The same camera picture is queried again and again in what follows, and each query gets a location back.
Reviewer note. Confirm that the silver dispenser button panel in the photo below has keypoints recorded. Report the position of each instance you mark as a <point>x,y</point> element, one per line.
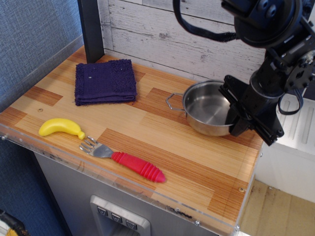
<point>113,220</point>

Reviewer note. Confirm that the white ribbed cabinet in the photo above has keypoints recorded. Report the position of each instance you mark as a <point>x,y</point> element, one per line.
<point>289,163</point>

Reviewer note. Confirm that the stainless steel pot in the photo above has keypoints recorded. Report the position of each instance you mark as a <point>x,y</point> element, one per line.
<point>205,107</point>

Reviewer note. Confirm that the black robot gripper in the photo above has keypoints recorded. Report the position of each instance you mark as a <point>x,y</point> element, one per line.
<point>251,110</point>

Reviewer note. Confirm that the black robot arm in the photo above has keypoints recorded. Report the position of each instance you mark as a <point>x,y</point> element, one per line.
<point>279,27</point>

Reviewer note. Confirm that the purple folded towel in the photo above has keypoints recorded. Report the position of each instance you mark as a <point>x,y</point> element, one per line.
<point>107,82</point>

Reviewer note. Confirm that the yellow toy banana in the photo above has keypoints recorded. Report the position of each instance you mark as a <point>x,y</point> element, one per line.
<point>61,125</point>

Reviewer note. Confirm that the yellow black object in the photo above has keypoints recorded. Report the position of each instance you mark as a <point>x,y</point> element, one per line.
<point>11,226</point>

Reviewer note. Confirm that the black left frame post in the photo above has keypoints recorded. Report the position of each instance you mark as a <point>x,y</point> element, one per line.
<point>91,30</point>

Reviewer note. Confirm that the black frame post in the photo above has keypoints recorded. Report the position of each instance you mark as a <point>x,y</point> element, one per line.
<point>304,11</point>
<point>91,30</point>

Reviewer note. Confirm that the black right frame post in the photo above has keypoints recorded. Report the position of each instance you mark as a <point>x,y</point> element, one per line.
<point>304,11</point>

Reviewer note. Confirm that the clear acrylic table edge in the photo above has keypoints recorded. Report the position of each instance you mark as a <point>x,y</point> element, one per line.
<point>207,178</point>

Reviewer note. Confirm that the fork with red handle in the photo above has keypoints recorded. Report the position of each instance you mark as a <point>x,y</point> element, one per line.
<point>144,168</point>

